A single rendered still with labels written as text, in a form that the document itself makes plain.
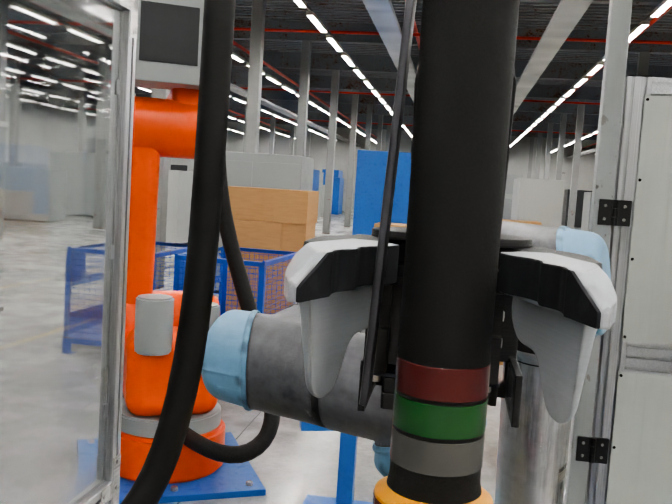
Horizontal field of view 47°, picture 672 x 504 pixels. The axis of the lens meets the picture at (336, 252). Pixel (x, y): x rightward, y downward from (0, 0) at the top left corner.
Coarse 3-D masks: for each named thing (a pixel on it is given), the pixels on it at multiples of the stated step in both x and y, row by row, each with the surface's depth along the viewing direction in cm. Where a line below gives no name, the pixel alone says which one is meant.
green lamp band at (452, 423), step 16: (400, 400) 27; (400, 416) 27; (416, 416) 26; (432, 416) 26; (448, 416) 26; (464, 416) 26; (480, 416) 27; (416, 432) 26; (432, 432) 26; (448, 432) 26; (464, 432) 26; (480, 432) 27
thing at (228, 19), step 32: (224, 0) 22; (224, 32) 22; (224, 64) 23; (224, 96) 23; (224, 128) 23; (224, 160) 23; (192, 192) 23; (192, 224) 23; (192, 256) 23; (192, 288) 23; (192, 320) 23; (192, 352) 23; (192, 384) 23; (160, 416) 23; (160, 448) 23; (160, 480) 23
